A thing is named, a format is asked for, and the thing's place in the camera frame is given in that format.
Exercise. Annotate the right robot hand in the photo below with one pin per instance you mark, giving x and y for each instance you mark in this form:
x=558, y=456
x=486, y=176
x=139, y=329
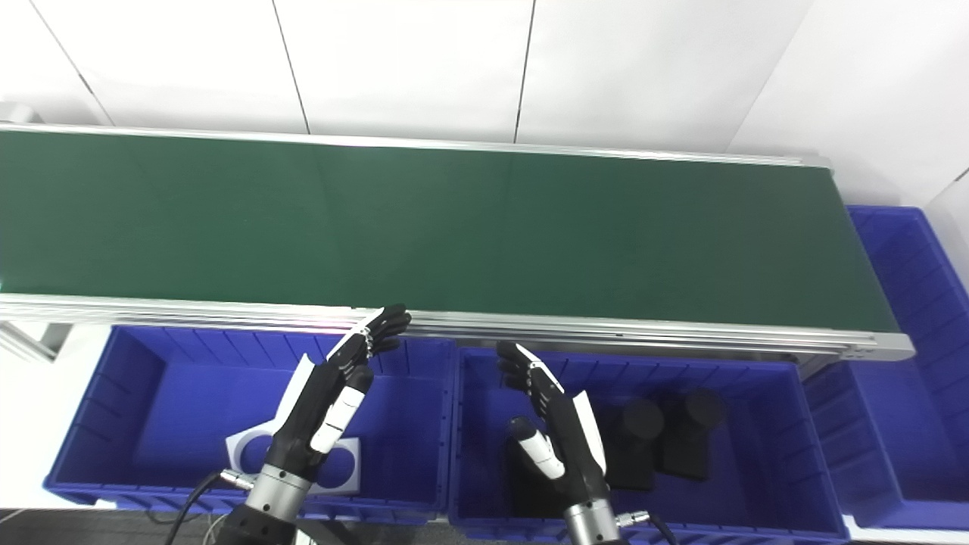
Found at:
x=571, y=446

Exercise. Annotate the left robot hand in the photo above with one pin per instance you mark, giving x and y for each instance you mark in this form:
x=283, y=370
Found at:
x=318, y=409

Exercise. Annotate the black cylinder block part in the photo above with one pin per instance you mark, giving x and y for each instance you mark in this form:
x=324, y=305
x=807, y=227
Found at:
x=632, y=446
x=693, y=439
x=522, y=492

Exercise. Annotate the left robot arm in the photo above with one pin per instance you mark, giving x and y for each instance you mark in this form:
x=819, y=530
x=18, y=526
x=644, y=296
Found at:
x=265, y=507

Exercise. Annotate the green conveyor belt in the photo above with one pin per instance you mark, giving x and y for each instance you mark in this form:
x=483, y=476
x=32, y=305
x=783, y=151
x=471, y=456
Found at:
x=606, y=337
x=454, y=227

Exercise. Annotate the blue bin with white parts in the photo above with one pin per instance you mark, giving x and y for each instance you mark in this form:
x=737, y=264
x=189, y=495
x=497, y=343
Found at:
x=166, y=409

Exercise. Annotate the blue bin with black parts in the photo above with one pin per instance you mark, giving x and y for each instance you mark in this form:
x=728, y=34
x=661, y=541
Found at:
x=757, y=454

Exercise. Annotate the aluminium conveyor leg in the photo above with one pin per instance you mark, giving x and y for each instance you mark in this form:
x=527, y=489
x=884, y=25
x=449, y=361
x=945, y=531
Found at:
x=26, y=341

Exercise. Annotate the empty blue bin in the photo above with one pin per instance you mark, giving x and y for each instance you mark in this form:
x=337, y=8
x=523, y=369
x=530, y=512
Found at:
x=923, y=288

